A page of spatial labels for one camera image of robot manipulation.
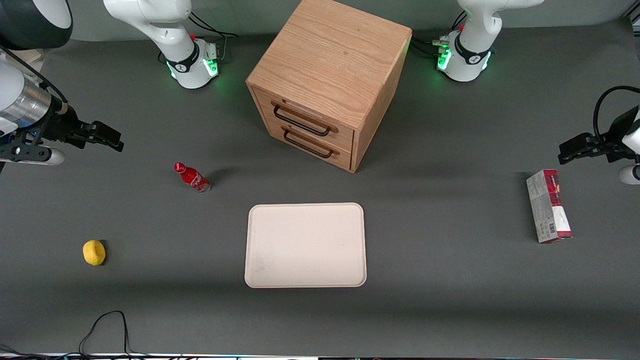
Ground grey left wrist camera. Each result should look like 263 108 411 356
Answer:
617 164 640 186

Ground red tartan biscuit box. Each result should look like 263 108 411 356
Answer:
526 169 573 244

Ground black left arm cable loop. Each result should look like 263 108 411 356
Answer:
593 85 640 147

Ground black left base cables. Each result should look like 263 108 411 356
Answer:
410 10 469 59

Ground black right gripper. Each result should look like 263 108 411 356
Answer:
31 101 125 153

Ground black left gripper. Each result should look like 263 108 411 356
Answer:
558 106 640 165

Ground black right base cables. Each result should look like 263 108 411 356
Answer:
188 12 240 63

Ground long black drawer handle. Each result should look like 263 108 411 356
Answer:
271 101 332 138

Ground cream plastic tray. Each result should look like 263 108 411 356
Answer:
244 202 368 289

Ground wooden drawer at cabinet base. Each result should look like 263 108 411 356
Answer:
265 118 354 172

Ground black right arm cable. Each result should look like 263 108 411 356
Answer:
0 46 68 105

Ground wooden drawer under cabinet lid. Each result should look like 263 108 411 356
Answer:
252 86 357 154

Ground oak wooden drawer cabinet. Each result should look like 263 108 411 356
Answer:
245 0 413 174

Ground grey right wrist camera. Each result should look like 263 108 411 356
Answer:
0 145 66 166

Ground short black drawer handle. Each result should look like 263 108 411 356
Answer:
282 125 335 160

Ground red cola bottle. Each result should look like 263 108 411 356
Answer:
173 162 212 194

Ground yellow lemon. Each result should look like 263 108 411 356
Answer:
82 239 107 266

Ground black looped table cable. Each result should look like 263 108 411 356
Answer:
77 310 147 359

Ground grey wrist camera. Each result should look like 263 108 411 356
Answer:
617 164 640 186
0 145 66 166

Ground black base cables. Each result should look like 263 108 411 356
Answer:
188 12 240 63
410 10 469 59

